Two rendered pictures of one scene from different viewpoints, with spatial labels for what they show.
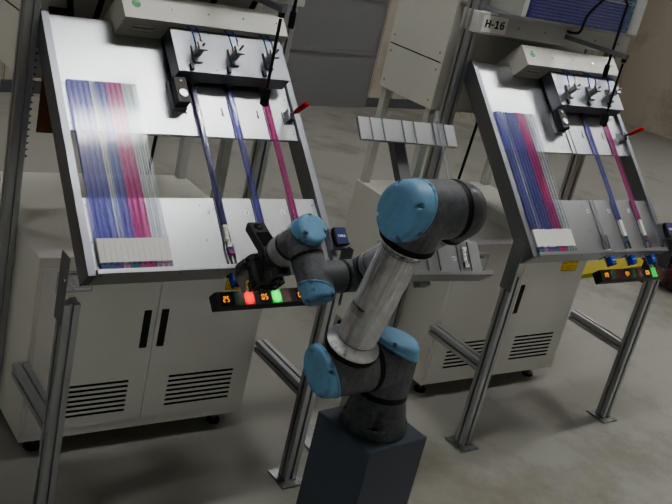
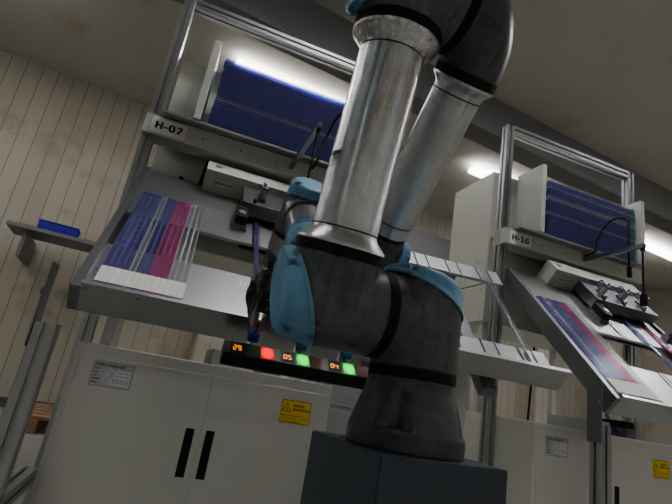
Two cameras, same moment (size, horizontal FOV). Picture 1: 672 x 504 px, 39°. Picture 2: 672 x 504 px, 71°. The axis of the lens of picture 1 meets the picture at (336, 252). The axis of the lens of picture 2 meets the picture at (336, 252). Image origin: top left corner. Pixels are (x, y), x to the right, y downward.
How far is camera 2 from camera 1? 1.62 m
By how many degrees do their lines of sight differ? 42
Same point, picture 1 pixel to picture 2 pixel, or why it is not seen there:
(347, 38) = not seen: hidden behind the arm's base
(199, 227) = (227, 289)
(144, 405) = not seen: outside the picture
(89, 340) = (117, 453)
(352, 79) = not seen: hidden behind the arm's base
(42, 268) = (79, 353)
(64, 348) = (23, 380)
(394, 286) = (381, 88)
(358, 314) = (334, 161)
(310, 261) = (302, 208)
